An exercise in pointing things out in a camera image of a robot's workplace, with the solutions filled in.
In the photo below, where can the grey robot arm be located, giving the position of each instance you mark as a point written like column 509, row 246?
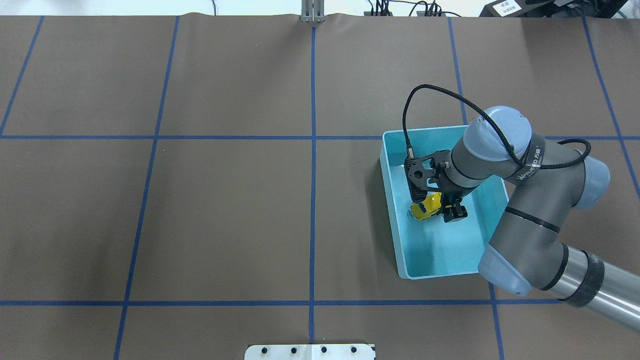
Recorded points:
column 550, row 180

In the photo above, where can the light blue plastic bin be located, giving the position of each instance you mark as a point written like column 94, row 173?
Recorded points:
column 432, row 248

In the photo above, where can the yellow beetle toy car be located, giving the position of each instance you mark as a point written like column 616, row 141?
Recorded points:
column 430, row 207

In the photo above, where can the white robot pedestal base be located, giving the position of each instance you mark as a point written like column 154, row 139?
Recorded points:
column 331, row 351

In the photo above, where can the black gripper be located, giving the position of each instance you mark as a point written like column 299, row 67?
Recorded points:
column 453, row 192

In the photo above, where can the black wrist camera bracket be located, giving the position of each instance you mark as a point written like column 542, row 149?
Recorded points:
column 421, row 171

